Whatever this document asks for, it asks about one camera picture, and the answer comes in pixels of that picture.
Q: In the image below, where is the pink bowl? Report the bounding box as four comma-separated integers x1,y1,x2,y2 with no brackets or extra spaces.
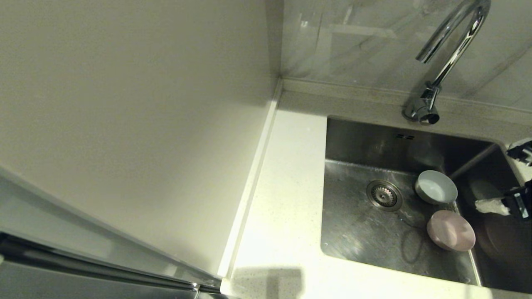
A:
427,210,476,252

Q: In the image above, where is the light blue bowl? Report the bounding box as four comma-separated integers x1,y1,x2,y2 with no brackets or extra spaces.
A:
415,170,458,205

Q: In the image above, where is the stainless steel sink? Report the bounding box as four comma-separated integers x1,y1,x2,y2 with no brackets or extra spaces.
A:
320,116,532,294

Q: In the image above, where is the round metal drain strainer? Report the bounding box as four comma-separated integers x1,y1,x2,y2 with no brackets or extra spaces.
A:
367,179,404,211

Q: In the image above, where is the chrome gooseneck faucet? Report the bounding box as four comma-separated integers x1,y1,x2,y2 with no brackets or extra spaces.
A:
402,0,492,126

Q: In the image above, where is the white tall cabinet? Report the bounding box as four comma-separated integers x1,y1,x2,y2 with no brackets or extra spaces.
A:
0,0,284,287

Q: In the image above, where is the grey appliance door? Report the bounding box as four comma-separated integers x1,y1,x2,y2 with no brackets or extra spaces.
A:
0,235,225,299

